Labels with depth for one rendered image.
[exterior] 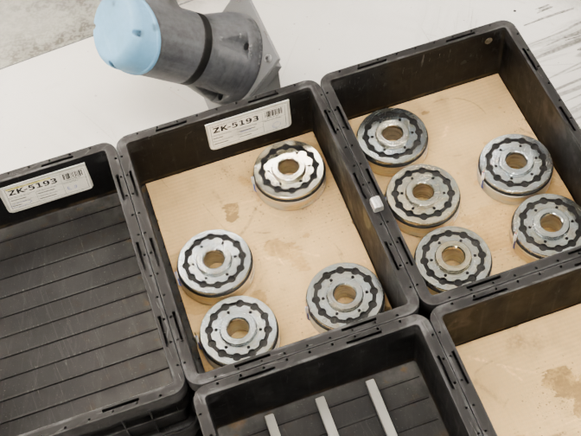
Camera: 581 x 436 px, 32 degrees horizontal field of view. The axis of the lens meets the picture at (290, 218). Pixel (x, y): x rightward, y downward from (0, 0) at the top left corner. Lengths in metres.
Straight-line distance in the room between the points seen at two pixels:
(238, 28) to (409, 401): 0.66
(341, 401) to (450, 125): 0.47
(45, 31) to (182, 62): 1.41
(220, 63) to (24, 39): 1.41
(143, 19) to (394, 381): 0.64
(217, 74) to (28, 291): 0.45
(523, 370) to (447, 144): 0.37
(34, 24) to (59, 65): 1.11
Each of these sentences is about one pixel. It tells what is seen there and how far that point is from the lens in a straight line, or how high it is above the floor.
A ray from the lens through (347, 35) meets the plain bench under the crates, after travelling 1.84.
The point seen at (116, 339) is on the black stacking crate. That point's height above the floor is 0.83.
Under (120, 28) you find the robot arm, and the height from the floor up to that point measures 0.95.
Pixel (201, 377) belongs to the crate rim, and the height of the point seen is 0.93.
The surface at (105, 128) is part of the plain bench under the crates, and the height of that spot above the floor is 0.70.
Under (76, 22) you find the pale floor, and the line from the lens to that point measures 2.96.
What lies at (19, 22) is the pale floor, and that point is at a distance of 3.02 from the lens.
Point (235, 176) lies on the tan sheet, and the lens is 1.51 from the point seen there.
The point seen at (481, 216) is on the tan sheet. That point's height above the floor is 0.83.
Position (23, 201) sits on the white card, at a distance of 1.50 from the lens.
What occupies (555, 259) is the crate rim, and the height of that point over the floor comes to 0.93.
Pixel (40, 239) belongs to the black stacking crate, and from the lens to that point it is 1.51.
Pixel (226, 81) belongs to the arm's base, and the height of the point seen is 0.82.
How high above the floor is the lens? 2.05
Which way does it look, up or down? 57 degrees down
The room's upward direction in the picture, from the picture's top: 8 degrees counter-clockwise
